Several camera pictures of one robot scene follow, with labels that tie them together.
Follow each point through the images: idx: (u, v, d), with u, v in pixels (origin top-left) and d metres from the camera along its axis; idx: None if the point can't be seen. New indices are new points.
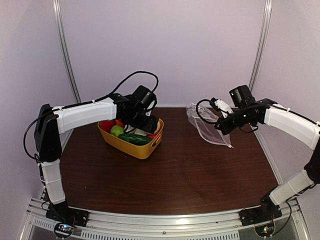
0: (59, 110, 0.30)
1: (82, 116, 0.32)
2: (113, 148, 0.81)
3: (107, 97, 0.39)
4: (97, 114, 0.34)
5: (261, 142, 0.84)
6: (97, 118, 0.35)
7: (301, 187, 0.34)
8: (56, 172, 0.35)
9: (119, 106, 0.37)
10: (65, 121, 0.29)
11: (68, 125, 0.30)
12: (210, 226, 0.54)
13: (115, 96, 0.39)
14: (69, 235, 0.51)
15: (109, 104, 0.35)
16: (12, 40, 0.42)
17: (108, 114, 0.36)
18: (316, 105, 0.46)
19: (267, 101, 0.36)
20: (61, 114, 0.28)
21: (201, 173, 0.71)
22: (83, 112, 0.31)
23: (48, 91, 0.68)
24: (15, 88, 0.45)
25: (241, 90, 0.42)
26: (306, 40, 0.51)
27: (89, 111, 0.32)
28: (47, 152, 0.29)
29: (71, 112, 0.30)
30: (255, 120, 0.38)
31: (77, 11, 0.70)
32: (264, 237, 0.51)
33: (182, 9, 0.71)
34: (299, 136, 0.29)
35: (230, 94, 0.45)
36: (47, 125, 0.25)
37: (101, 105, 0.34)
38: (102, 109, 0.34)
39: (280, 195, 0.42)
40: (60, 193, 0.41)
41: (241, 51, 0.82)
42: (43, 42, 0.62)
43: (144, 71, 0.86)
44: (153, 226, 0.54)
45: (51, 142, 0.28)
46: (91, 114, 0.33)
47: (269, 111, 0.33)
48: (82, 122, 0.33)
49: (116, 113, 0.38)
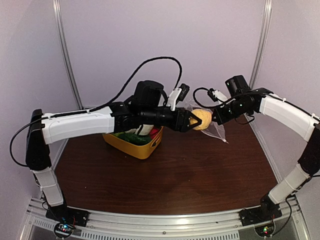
0: (48, 118, 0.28)
1: (74, 128, 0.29)
2: (113, 148, 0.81)
3: (107, 107, 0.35)
4: (92, 126, 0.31)
5: (260, 141, 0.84)
6: (91, 130, 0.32)
7: (298, 182, 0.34)
8: (50, 178, 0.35)
9: (117, 118, 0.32)
10: (52, 131, 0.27)
11: (56, 137, 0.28)
12: (210, 226, 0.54)
13: (116, 106, 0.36)
14: (69, 235, 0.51)
15: (105, 116, 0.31)
16: (12, 40, 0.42)
17: (104, 127, 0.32)
18: (315, 104, 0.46)
19: (263, 91, 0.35)
20: (48, 124, 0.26)
21: (201, 173, 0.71)
22: (74, 123, 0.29)
23: (48, 91, 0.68)
24: (15, 88, 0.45)
25: (237, 79, 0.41)
26: (306, 40, 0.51)
27: (81, 123, 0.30)
28: (33, 162, 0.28)
29: (60, 123, 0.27)
30: (251, 109, 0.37)
31: (78, 11, 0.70)
32: (264, 237, 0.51)
33: (182, 9, 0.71)
34: (293, 127, 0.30)
35: (226, 84, 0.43)
36: (31, 136, 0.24)
37: (97, 117, 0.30)
38: (97, 122, 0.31)
39: (278, 194, 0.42)
40: (57, 197, 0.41)
41: (242, 51, 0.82)
42: (43, 42, 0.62)
43: (145, 71, 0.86)
44: (153, 226, 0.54)
45: (37, 152, 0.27)
46: (85, 126, 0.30)
47: (264, 100, 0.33)
48: (74, 134, 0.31)
49: (114, 127, 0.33)
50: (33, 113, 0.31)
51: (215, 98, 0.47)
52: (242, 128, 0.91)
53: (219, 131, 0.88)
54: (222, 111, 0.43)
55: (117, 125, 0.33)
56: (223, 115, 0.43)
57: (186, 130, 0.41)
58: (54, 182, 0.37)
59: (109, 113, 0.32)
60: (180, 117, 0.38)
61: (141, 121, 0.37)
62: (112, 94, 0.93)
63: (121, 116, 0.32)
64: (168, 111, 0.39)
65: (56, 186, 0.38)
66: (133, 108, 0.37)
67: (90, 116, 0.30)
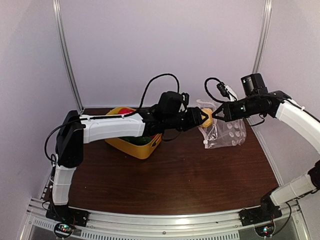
0: (87, 120, 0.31)
1: (110, 131, 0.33)
2: (113, 148, 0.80)
3: (137, 114, 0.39)
4: (124, 130, 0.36)
5: (261, 142, 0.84)
6: (124, 132, 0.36)
7: (302, 191, 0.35)
8: (68, 176, 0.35)
9: (147, 125, 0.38)
10: (91, 132, 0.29)
11: (92, 136, 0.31)
12: (211, 226, 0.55)
13: (142, 114, 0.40)
14: (69, 235, 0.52)
15: (138, 122, 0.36)
16: (12, 40, 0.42)
17: (135, 130, 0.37)
18: (315, 105, 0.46)
19: (281, 95, 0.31)
20: (88, 124, 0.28)
21: (201, 174, 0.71)
22: (111, 127, 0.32)
23: (49, 91, 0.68)
24: (15, 89, 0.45)
25: (255, 77, 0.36)
26: (306, 41, 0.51)
27: (117, 127, 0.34)
28: (67, 159, 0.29)
29: (99, 125, 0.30)
30: (265, 112, 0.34)
31: (77, 10, 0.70)
32: (264, 237, 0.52)
33: (182, 9, 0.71)
34: (311, 140, 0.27)
35: (241, 81, 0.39)
36: (73, 134, 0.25)
37: (131, 123, 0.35)
38: (130, 126, 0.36)
39: (279, 194, 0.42)
40: (64, 197, 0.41)
41: (241, 51, 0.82)
42: (43, 42, 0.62)
43: (145, 71, 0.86)
44: (153, 226, 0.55)
45: (73, 150, 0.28)
46: (118, 130, 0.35)
47: (282, 106, 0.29)
48: (107, 136, 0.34)
49: (142, 131, 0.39)
50: (69, 114, 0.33)
51: (225, 92, 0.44)
52: None
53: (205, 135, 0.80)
54: (232, 107, 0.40)
55: (145, 130, 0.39)
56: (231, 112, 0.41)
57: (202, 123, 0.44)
58: (69, 181, 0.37)
59: (140, 119, 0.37)
60: (195, 113, 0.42)
61: (165, 126, 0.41)
62: (112, 94, 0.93)
63: (151, 123, 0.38)
64: (184, 114, 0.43)
65: (67, 186, 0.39)
66: (157, 115, 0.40)
67: (124, 121, 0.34)
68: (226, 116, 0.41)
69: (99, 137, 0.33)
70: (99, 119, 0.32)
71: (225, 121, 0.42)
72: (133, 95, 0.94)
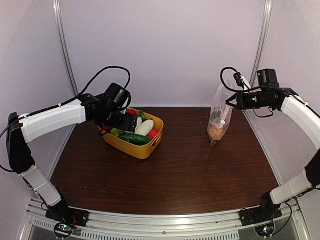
0: (24, 117, 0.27)
1: (48, 124, 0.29)
2: (113, 148, 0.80)
3: (76, 99, 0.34)
4: (65, 119, 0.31)
5: (261, 141, 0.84)
6: (66, 121, 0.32)
7: (300, 188, 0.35)
8: (39, 177, 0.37)
9: (88, 107, 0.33)
10: (30, 129, 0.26)
11: (34, 134, 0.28)
12: (211, 226, 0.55)
13: (84, 97, 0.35)
14: (69, 235, 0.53)
15: (76, 107, 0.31)
16: (12, 41, 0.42)
17: (77, 117, 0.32)
18: (314, 104, 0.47)
19: (288, 90, 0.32)
20: (23, 123, 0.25)
21: (201, 173, 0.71)
22: (48, 119, 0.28)
23: (49, 91, 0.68)
24: (15, 89, 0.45)
25: (268, 72, 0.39)
26: (307, 40, 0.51)
27: (54, 118, 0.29)
28: (18, 162, 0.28)
29: (36, 120, 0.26)
30: (273, 106, 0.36)
31: (77, 11, 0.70)
32: (264, 236, 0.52)
33: (182, 9, 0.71)
34: (310, 134, 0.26)
35: (256, 73, 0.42)
36: (12, 138, 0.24)
37: (67, 109, 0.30)
38: (69, 114, 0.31)
39: (278, 194, 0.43)
40: (55, 194, 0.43)
41: (241, 51, 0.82)
42: (43, 42, 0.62)
43: (144, 71, 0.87)
44: (153, 226, 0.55)
45: (20, 152, 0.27)
46: (58, 120, 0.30)
47: (287, 100, 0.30)
48: (50, 129, 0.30)
49: (86, 115, 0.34)
50: (10, 116, 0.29)
51: (240, 82, 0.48)
52: (241, 128, 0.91)
53: (209, 124, 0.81)
54: (245, 97, 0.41)
55: (88, 113, 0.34)
56: (244, 102, 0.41)
57: (131, 129, 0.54)
58: (45, 180, 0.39)
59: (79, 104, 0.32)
60: (128, 121, 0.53)
61: (105, 115, 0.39)
62: None
63: (92, 104, 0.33)
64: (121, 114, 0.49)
65: (49, 184, 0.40)
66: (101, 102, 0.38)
67: (60, 109, 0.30)
68: (237, 105, 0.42)
69: (43, 133, 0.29)
70: (36, 114, 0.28)
71: (237, 109, 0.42)
72: (134, 94, 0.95)
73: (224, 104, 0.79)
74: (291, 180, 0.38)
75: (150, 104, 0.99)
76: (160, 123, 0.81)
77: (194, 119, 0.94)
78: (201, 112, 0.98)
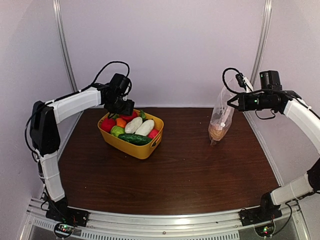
0: (52, 102, 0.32)
1: (73, 107, 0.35)
2: (113, 148, 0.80)
3: (91, 87, 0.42)
4: (86, 103, 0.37)
5: (261, 141, 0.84)
6: (86, 105, 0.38)
7: (300, 191, 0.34)
8: (54, 165, 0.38)
9: (102, 92, 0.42)
10: (60, 110, 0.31)
11: (62, 116, 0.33)
12: (210, 226, 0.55)
13: (96, 85, 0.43)
14: (69, 235, 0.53)
15: (94, 92, 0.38)
16: (12, 41, 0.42)
17: (94, 101, 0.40)
18: (313, 103, 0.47)
19: (291, 93, 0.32)
20: (55, 105, 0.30)
21: (201, 173, 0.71)
22: (74, 102, 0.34)
23: (49, 91, 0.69)
24: (15, 90, 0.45)
25: (271, 74, 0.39)
26: (306, 40, 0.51)
27: (78, 101, 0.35)
28: (48, 143, 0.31)
29: (65, 103, 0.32)
30: (275, 108, 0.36)
31: (76, 10, 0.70)
32: (264, 237, 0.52)
33: (181, 8, 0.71)
34: (312, 137, 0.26)
35: (259, 75, 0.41)
36: (46, 117, 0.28)
37: (87, 94, 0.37)
38: (89, 98, 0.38)
39: (279, 196, 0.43)
40: (59, 190, 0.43)
41: (241, 51, 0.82)
42: (43, 42, 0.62)
43: (144, 71, 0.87)
44: (153, 226, 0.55)
45: (51, 133, 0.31)
46: (80, 104, 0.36)
47: (290, 103, 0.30)
48: (74, 112, 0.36)
49: (100, 99, 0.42)
50: (35, 105, 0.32)
51: (242, 82, 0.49)
52: (242, 128, 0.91)
53: (210, 125, 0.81)
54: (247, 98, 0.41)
55: (102, 97, 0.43)
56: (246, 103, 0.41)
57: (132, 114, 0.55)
58: (58, 171, 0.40)
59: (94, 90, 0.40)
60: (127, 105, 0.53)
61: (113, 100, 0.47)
62: None
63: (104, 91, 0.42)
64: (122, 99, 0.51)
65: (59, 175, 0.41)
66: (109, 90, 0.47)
67: (82, 95, 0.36)
68: (239, 107, 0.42)
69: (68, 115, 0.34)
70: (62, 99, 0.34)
71: (238, 110, 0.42)
72: (134, 94, 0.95)
73: (225, 105, 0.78)
74: (292, 182, 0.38)
75: (149, 104, 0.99)
76: (160, 123, 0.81)
77: (194, 119, 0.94)
78: (202, 112, 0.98)
